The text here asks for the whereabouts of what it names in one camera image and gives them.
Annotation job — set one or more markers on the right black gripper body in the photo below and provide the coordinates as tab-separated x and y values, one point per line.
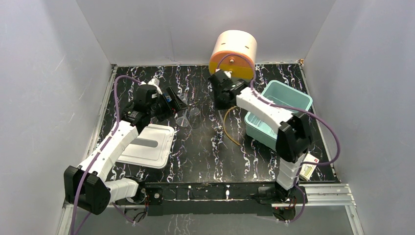
218	82

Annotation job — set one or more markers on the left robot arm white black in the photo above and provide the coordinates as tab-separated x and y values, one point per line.
85	184

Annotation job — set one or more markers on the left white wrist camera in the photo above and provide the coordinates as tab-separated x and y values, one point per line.
155	82

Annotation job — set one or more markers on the round pastel drawer cabinet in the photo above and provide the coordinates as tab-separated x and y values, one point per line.
234	51

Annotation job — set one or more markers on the clear test tube rack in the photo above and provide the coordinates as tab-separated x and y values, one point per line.
183	98

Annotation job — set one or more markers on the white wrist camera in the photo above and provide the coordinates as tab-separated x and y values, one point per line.
227	73
155	82

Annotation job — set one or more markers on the small white card box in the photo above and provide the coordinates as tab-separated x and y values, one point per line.
308	169

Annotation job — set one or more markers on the small clear beaker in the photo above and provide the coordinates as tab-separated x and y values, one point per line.
195	118

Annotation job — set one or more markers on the teal plastic bin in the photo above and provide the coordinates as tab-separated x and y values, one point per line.
280	94

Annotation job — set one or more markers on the test tube blue cap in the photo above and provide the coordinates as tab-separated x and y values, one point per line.
167	97

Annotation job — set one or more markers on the clear plastic funnel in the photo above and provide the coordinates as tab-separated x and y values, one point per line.
183	121

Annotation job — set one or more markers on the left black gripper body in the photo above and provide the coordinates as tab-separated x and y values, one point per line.
174	100

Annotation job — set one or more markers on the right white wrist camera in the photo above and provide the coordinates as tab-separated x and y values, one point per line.
227	73

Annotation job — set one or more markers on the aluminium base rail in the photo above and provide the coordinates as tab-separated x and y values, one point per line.
232	198

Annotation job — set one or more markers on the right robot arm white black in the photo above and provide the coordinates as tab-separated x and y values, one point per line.
292	129

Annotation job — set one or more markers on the white bin lid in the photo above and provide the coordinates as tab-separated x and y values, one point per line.
151	148

